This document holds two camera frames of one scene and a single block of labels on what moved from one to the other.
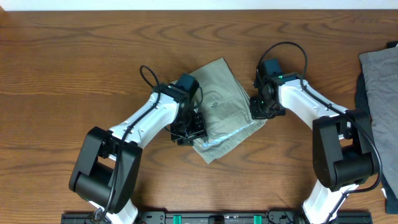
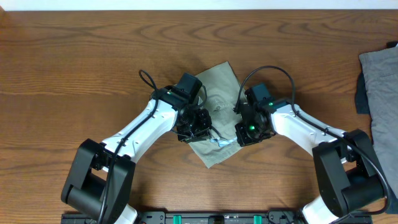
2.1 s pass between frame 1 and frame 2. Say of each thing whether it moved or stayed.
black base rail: stayed
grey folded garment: stayed
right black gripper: moved
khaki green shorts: moved
